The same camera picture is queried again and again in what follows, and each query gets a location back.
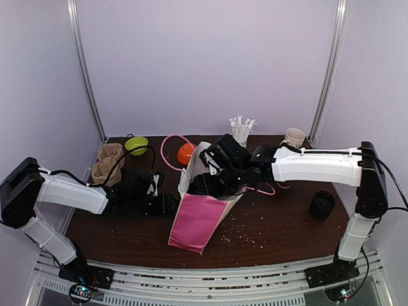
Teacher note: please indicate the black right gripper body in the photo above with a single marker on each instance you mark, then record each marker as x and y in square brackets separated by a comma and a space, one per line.
[207, 182]

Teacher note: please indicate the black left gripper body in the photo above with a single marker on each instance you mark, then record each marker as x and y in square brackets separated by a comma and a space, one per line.
[139, 205]

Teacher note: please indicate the paper cakes bag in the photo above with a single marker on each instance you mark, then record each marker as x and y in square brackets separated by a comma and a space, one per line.
[198, 216]

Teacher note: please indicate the cardboard cup carrier stack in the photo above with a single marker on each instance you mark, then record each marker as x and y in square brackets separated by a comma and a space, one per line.
[108, 155]

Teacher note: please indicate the stack of brown paper cups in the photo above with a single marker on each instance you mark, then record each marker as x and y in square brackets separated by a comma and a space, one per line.
[283, 186]

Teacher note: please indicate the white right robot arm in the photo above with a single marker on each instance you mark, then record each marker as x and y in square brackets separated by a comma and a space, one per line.
[357, 167]

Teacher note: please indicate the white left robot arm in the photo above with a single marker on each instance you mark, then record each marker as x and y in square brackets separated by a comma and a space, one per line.
[29, 184]

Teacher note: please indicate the orange plastic bowl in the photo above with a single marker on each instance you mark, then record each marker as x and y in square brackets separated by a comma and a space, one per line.
[184, 153]

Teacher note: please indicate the white stirrers in holder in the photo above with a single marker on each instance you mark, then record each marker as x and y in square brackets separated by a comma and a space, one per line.
[240, 129]

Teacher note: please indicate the green plastic bowl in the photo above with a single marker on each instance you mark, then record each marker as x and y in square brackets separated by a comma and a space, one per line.
[137, 145]

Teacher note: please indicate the white ceramic mug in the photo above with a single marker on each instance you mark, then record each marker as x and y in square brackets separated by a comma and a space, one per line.
[293, 137]

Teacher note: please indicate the stack of black lids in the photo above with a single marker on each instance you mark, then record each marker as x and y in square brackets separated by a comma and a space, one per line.
[322, 205]

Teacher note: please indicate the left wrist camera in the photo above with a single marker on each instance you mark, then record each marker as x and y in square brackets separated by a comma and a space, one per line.
[157, 182]

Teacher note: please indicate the left aluminium frame post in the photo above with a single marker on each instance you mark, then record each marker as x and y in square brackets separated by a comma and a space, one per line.
[84, 72]

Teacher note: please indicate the aluminium frame post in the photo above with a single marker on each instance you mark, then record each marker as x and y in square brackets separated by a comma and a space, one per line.
[331, 67]
[84, 72]

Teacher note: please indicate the right aluminium frame post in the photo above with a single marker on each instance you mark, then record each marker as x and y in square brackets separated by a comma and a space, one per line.
[331, 67]

